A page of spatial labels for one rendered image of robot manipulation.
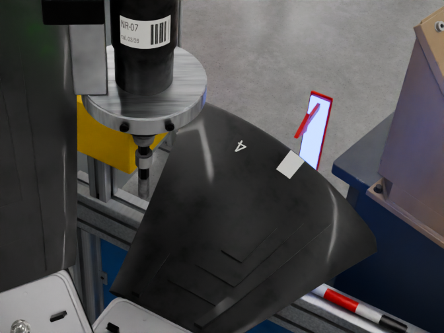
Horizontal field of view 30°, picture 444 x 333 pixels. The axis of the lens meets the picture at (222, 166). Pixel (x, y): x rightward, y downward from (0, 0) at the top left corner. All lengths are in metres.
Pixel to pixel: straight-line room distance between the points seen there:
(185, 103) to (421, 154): 0.64
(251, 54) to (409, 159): 1.85
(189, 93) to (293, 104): 2.25
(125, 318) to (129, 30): 0.32
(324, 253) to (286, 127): 1.87
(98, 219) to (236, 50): 1.74
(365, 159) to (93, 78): 0.79
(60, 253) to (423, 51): 0.54
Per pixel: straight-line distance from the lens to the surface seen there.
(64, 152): 0.57
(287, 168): 0.79
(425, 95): 1.01
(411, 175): 1.08
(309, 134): 0.91
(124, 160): 1.05
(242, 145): 0.79
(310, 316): 1.13
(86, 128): 1.05
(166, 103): 0.45
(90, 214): 1.23
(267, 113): 2.65
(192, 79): 0.46
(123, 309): 0.69
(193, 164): 0.77
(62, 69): 0.58
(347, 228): 0.79
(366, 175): 1.18
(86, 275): 1.36
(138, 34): 0.42
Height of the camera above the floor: 1.75
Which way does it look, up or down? 45 degrees down
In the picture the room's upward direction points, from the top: 6 degrees clockwise
